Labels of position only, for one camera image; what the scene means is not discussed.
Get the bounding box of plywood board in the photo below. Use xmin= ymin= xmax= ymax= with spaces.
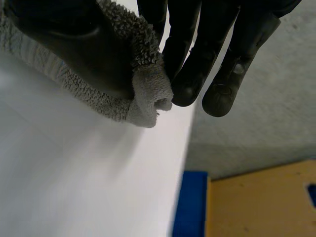
xmin=208 ymin=158 xmax=316 ymax=237

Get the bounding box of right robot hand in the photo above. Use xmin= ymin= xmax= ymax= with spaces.
xmin=3 ymin=0 xmax=302 ymax=117

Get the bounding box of blue box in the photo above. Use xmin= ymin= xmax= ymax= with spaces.
xmin=172 ymin=170 xmax=209 ymax=237

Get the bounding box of grey towel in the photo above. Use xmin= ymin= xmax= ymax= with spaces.
xmin=0 ymin=0 xmax=173 ymax=129

